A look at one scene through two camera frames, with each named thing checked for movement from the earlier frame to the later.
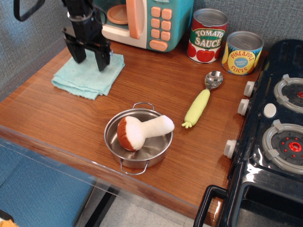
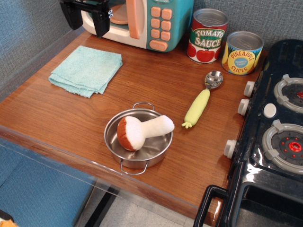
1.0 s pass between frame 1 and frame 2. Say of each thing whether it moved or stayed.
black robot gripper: moved
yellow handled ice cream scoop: stayed
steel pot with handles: stayed
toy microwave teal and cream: stayed
